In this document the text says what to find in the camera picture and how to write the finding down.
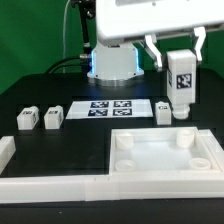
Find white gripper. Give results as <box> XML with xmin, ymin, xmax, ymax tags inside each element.
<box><xmin>96</xmin><ymin>0</ymin><xmax>224</xmax><ymax>71</ymax></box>

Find white U-shaped obstacle fence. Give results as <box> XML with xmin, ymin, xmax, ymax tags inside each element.
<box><xmin>0</xmin><ymin>129</ymin><xmax>224</xmax><ymax>204</ymax></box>

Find black cables at base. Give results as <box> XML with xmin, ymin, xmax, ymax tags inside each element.
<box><xmin>44</xmin><ymin>55</ymin><xmax>92</xmax><ymax>75</ymax></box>

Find white square tabletop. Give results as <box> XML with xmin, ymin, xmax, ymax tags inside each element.
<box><xmin>109</xmin><ymin>127</ymin><xmax>222</xmax><ymax>174</ymax></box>

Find white sheet with tags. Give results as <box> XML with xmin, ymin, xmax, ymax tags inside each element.
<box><xmin>66</xmin><ymin>99</ymin><xmax>153</xmax><ymax>119</ymax></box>

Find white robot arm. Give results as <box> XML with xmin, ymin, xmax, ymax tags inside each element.
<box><xmin>71</xmin><ymin>0</ymin><xmax>224</xmax><ymax>85</ymax></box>

